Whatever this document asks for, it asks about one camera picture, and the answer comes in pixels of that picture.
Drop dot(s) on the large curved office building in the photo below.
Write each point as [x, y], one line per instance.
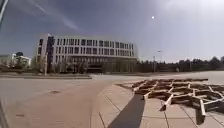
[90, 53]

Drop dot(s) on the street lamp pole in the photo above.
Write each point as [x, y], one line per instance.
[154, 63]

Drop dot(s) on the low kerb strip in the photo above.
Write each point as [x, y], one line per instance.
[43, 77]

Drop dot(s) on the low wooden lattice structure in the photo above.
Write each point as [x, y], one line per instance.
[180, 93]

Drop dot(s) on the row of dark trees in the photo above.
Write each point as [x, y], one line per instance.
[186, 65]

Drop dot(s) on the small pale building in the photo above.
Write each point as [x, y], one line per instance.
[20, 61]

